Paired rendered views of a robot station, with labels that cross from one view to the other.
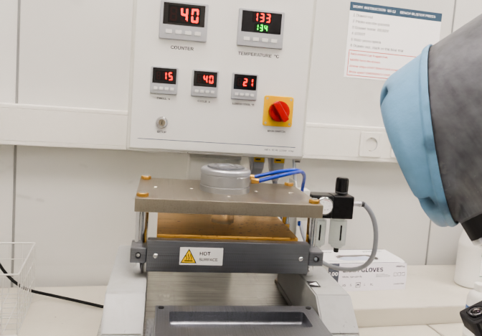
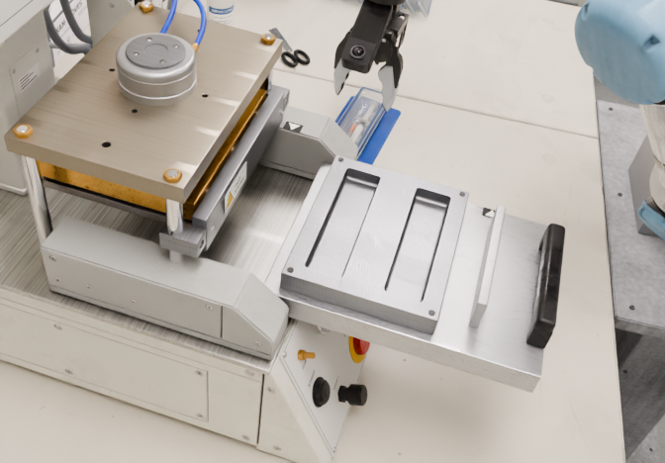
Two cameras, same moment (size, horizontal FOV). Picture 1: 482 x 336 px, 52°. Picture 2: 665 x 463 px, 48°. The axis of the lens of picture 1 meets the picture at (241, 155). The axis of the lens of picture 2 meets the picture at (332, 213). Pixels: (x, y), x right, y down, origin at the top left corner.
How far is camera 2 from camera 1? 74 cm
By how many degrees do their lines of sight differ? 72
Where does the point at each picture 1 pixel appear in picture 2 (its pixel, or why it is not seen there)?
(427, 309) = not seen: hidden behind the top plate
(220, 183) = (186, 84)
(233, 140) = not seen: outside the picture
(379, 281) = (81, 19)
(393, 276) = not seen: hidden behind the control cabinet
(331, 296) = (326, 131)
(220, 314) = (321, 229)
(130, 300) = (253, 291)
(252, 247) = (259, 137)
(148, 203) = (192, 181)
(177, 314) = (306, 261)
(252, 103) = not seen: outside the picture
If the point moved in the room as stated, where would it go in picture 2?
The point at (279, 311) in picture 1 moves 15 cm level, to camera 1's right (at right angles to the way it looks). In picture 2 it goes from (339, 183) to (390, 117)
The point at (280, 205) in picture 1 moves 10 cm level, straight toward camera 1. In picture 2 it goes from (263, 70) to (341, 107)
